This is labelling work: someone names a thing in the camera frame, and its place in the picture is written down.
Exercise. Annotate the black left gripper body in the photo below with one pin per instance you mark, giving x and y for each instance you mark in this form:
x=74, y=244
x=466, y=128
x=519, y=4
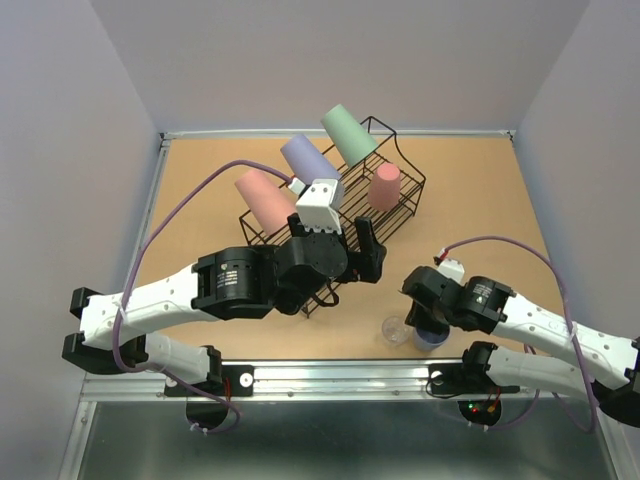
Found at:
x=361, y=269

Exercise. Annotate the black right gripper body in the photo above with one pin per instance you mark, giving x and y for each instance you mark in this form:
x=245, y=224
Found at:
x=435, y=316

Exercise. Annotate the clear plastic cup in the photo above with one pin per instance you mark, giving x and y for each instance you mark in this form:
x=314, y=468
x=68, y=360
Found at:
x=395, y=331

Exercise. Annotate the dark purple plastic cup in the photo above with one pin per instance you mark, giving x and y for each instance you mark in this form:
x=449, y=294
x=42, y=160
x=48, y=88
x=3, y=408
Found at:
x=427, y=341

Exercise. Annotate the red plastic cup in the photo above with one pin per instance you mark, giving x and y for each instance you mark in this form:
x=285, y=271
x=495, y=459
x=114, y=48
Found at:
x=384, y=190

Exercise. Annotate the green plastic cup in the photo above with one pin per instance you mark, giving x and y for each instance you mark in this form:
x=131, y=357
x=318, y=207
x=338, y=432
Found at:
x=349, y=137

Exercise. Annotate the pink plastic cup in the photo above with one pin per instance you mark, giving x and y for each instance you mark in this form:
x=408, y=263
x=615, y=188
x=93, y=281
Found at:
x=269, y=205

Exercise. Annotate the light purple plastic cup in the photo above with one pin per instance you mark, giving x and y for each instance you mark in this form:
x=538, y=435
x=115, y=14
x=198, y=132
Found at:
x=306, y=161

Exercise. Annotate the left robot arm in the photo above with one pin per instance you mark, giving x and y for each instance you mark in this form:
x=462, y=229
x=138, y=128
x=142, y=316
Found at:
x=121, y=331

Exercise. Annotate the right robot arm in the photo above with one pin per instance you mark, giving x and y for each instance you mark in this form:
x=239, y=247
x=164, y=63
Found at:
x=571, y=359

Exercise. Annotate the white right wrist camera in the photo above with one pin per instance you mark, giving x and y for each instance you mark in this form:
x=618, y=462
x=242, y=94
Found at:
x=449, y=267

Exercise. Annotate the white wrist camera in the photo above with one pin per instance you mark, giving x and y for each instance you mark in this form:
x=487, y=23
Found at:
x=318, y=204
x=449, y=267

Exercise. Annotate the black wire dish rack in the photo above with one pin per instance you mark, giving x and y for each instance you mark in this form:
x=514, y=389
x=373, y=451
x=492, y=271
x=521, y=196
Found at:
x=353, y=202

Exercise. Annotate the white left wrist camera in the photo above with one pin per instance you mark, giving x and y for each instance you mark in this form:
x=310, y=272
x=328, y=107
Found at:
x=318, y=204

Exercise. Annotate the aluminium table frame rail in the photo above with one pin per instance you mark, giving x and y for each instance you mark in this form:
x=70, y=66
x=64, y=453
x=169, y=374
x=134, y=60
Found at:
x=332, y=398

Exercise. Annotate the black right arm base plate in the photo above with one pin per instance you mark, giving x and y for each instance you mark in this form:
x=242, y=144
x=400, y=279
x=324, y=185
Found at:
x=450, y=379

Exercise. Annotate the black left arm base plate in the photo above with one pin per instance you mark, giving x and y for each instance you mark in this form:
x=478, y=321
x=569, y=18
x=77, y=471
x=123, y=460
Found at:
x=237, y=380

